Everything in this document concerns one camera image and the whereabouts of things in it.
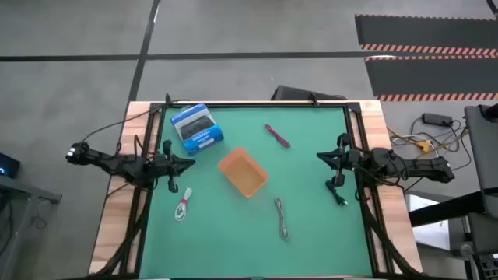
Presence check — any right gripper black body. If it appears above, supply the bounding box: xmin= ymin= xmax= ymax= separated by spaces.
xmin=330 ymin=133 xmax=362 ymax=188

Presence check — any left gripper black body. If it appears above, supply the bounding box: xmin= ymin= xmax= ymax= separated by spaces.
xmin=154 ymin=139 xmax=179 ymax=194

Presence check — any white USB-C cable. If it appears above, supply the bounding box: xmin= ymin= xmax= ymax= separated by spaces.
xmin=174 ymin=187 xmax=194 ymax=222

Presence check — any red-white braided USB-C cable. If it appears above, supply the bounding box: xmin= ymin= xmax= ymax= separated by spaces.
xmin=264 ymin=123 xmax=292 ymax=150

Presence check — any blue game controller box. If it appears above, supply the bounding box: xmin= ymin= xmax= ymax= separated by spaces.
xmin=170 ymin=103 xmax=225 ymax=156

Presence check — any orange translucent plastic bin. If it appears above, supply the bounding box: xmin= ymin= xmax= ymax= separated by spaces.
xmin=217 ymin=146 xmax=270 ymax=199

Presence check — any black chair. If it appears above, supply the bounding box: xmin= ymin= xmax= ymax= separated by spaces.
xmin=270 ymin=84 xmax=348 ymax=102

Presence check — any black power adapter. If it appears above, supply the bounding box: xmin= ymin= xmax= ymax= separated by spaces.
xmin=422 ymin=112 xmax=454 ymax=128

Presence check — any white paper sheet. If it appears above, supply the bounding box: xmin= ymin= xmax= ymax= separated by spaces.
xmin=406 ymin=194 xmax=452 ymax=250

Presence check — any black hazard-striped floor mat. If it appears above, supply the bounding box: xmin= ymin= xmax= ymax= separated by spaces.
xmin=364 ymin=55 xmax=498 ymax=102
xmin=354 ymin=13 xmax=498 ymax=56

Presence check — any grey side table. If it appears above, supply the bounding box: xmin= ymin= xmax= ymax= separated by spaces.
xmin=0 ymin=174 xmax=63 ymax=280

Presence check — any black device with blue light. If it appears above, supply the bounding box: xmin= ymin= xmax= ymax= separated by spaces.
xmin=0 ymin=152 xmax=21 ymax=179

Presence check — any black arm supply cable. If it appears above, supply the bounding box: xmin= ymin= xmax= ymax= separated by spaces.
xmin=79 ymin=110 xmax=153 ymax=145

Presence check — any black-white braided USB-C cable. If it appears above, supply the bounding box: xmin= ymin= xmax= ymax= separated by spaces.
xmin=274 ymin=196 xmax=290 ymax=242

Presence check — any black aluminium table frame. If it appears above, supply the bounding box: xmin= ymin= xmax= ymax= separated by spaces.
xmin=118 ymin=101 xmax=394 ymax=279

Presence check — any floor cable bundle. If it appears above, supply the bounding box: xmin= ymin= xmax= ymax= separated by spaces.
xmin=387 ymin=116 xmax=474 ymax=172

